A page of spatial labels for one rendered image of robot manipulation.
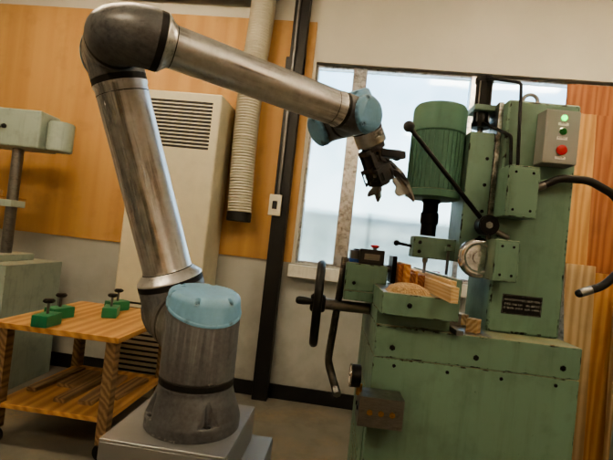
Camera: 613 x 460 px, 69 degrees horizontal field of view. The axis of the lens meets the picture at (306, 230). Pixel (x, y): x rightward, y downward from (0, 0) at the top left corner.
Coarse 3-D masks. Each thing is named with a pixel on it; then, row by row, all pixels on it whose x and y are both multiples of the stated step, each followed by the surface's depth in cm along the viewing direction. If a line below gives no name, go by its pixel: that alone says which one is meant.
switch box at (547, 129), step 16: (544, 112) 132; (560, 112) 130; (576, 112) 130; (544, 128) 131; (560, 128) 130; (576, 128) 130; (544, 144) 130; (560, 144) 130; (576, 144) 130; (544, 160) 130; (560, 160) 130; (576, 160) 130
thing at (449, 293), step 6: (426, 282) 138; (432, 282) 130; (438, 282) 124; (426, 288) 137; (432, 288) 129; (438, 288) 123; (444, 288) 117; (450, 288) 112; (456, 288) 111; (432, 294) 129; (438, 294) 123; (444, 294) 116; (450, 294) 111; (456, 294) 111; (450, 300) 111; (456, 300) 111
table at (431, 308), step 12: (384, 288) 129; (360, 300) 142; (372, 300) 142; (384, 300) 121; (396, 300) 121; (408, 300) 121; (420, 300) 120; (432, 300) 120; (444, 300) 120; (384, 312) 121; (396, 312) 121; (408, 312) 120; (420, 312) 120; (432, 312) 120; (444, 312) 120; (456, 312) 120
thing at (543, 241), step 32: (512, 128) 137; (544, 192) 136; (512, 224) 136; (544, 224) 136; (544, 256) 135; (480, 288) 144; (512, 288) 136; (544, 288) 135; (512, 320) 135; (544, 320) 135
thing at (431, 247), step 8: (416, 240) 145; (424, 240) 144; (432, 240) 144; (440, 240) 144; (448, 240) 144; (416, 248) 145; (424, 248) 144; (432, 248) 144; (440, 248) 144; (416, 256) 145; (424, 256) 144; (432, 256) 144; (440, 256) 144
